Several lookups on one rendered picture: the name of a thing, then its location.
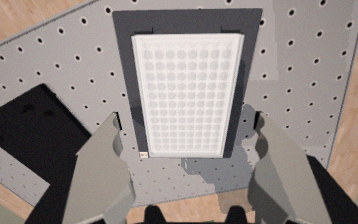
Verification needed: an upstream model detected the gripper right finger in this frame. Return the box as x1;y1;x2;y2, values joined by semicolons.
247;111;358;224

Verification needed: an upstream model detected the black rectangular frame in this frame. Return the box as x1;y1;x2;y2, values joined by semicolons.
0;83;92;184

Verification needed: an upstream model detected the grey perforated base plate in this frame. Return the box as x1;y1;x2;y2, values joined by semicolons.
0;0;358;208

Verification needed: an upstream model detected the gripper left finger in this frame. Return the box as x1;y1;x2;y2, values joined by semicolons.
24;112;136;224

